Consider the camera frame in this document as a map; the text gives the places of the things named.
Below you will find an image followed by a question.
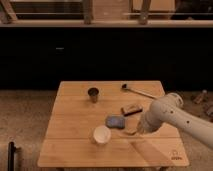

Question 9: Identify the dark metal cup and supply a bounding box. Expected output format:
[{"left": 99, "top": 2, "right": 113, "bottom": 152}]
[{"left": 88, "top": 87, "right": 99, "bottom": 103}]

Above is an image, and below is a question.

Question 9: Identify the brown block sponge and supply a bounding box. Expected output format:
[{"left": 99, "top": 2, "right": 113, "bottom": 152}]
[{"left": 121, "top": 103, "right": 143, "bottom": 116}]

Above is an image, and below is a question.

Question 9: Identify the white paper cup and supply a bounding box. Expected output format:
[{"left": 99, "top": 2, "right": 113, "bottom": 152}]
[{"left": 92, "top": 125, "right": 111, "bottom": 145}]

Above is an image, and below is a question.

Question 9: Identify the black bar object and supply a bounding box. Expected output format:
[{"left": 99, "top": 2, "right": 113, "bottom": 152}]
[{"left": 7, "top": 142, "right": 16, "bottom": 171}]

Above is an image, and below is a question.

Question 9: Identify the wooden table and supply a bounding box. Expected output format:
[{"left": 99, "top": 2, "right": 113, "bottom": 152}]
[{"left": 38, "top": 81, "right": 189, "bottom": 168}]

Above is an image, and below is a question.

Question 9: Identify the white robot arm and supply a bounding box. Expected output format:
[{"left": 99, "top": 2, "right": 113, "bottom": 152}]
[{"left": 126, "top": 93, "right": 213, "bottom": 150}]

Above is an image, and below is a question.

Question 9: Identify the wooden railing frame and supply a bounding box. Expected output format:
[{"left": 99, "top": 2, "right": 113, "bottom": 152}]
[{"left": 0, "top": 0, "right": 213, "bottom": 28}]

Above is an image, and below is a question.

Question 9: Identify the blue sponge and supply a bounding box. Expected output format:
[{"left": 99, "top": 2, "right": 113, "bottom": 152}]
[{"left": 105, "top": 116, "right": 125, "bottom": 129}]

